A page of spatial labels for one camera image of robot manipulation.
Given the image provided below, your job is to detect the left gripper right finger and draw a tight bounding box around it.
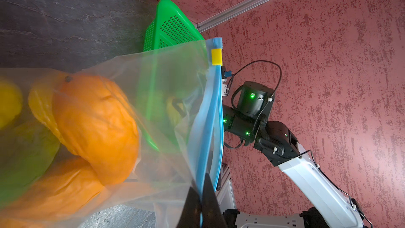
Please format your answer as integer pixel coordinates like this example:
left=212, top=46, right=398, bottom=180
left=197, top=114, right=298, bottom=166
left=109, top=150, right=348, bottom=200
left=201, top=173, right=227, bottom=228

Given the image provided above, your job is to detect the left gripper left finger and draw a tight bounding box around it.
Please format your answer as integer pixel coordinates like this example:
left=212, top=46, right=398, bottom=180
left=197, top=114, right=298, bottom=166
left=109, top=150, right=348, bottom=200
left=177, top=187, right=201, bottom=228

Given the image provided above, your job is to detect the small orange mango back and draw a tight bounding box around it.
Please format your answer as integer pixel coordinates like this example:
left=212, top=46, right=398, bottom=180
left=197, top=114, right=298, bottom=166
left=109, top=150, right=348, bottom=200
left=28, top=71, right=78, bottom=156

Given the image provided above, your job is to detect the yellow green mango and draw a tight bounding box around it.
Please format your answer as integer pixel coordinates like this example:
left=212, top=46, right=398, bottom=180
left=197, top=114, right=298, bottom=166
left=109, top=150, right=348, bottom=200
left=1, top=79, right=23, bottom=129

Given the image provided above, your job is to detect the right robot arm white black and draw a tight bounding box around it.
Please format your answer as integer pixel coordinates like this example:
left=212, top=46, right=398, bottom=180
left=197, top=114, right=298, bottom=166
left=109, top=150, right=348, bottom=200
left=223, top=81, right=373, bottom=228

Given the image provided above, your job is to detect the green plastic basket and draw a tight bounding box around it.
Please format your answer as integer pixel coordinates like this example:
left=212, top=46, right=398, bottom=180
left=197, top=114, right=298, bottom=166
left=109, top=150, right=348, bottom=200
left=135, top=0, right=208, bottom=153

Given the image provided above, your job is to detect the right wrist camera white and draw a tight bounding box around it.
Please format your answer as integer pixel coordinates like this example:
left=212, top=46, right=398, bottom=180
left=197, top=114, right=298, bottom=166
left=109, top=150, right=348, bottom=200
left=221, top=66, right=233, bottom=97

